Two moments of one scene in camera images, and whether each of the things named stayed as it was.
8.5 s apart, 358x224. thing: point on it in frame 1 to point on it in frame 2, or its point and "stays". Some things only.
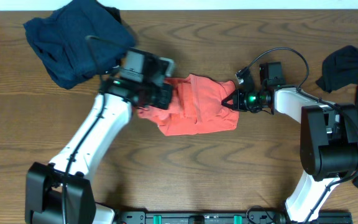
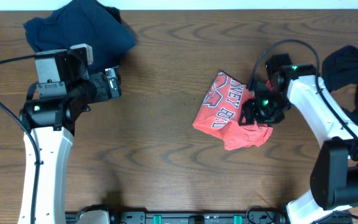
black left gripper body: x=157 y=97 to x=102 y=93
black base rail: x=220 y=217 stays
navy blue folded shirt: x=79 y=39 stays
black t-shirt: x=347 y=65 stays
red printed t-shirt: x=196 y=107 to x=220 y=114
